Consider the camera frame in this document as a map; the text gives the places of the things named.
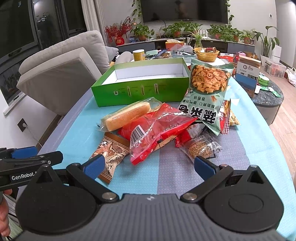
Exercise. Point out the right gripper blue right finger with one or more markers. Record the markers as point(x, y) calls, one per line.
point(212, 175)

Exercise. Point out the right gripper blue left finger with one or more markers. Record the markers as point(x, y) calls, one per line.
point(83, 176)

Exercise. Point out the round sesame cake packet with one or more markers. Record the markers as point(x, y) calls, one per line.
point(203, 145)

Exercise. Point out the brown nut snack packet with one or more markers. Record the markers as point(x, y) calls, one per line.
point(114, 149)

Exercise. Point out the long bread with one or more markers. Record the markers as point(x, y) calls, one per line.
point(127, 114)

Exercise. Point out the red checkered shrimp chip bag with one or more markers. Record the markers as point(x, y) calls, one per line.
point(224, 117)

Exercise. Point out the red transparent snack bag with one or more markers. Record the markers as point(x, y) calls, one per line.
point(154, 130)

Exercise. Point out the green vegetable cracker bag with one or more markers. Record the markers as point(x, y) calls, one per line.
point(206, 93)

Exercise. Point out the small red white snack packet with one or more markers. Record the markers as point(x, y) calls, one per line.
point(188, 134)

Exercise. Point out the person's left hand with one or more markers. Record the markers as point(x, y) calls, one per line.
point(4, 225)

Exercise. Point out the yellow brown snack packet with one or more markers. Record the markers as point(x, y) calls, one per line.
point(233, 120)

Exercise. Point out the dark round side table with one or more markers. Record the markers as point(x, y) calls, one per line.
point(268, 100)

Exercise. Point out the beige sofa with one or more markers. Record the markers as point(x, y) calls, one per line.
point(58, 76)

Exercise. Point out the green cardboard box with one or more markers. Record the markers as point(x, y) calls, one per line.
point(167, 80)

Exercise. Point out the brown blue paper bag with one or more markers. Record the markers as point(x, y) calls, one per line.
point(247, 74)

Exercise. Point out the round white coffee table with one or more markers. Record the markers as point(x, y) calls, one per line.
point(180, 53)

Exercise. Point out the yellow woven basket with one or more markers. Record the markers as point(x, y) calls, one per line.
point(206, 54)

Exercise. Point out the clear plastic storage bin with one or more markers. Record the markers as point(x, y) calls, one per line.
point(276, 70)

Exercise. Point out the yellow cylindrical can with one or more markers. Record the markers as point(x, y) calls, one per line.
point(139, 55)

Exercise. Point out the orange tissue box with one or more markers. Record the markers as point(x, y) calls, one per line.
point(172, 43)

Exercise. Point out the tall leafy floor plant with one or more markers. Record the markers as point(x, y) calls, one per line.
point(268, 43)

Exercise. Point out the red flower arrangement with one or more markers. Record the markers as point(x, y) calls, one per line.
point(117, 32)

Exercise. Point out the wall power socket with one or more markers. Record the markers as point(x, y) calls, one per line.
point(22, 125)

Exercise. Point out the wall mounted television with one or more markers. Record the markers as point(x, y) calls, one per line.
point(174, 10)

